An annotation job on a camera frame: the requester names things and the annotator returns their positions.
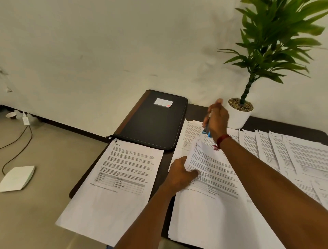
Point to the person's right fingers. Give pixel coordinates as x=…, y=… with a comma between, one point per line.
x=210, y=112

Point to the printed white paper sheet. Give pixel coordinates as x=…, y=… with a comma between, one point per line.
x=212, y=166

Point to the flat white floor device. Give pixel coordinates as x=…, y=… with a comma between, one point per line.
x=16, y=178

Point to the row of printed paper pages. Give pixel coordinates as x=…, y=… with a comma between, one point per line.
x=307, y=154

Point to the person's left hand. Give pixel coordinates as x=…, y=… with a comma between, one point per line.
x=176, y=177

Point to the small white bowl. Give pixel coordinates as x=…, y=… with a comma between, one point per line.
x=11, y=115

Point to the person's left thumb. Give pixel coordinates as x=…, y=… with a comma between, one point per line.
x=192, y=175

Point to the small blue stapler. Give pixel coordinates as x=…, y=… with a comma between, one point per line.
x=206, y=132

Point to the clipped printed paper document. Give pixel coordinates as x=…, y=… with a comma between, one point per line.
x=115, y=184

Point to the person's left forearm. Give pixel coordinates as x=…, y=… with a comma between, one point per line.
x=151, y=218

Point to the person's right hand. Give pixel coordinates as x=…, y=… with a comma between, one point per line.
x=218, y=120

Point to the white round plant pot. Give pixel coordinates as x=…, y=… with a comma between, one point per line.
x=237, y=118

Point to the person's right forearm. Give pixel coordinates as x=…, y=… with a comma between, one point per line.
x=269, y=195

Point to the white folder label card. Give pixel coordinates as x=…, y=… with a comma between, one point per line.
x=163, y=102

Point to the black zip document folder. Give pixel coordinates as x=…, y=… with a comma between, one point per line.
x=151, y=123

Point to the white power adapter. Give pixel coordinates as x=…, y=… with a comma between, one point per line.
x=26, y=120

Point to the green artificial leafy plant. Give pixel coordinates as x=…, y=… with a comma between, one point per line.
x=271, y=41

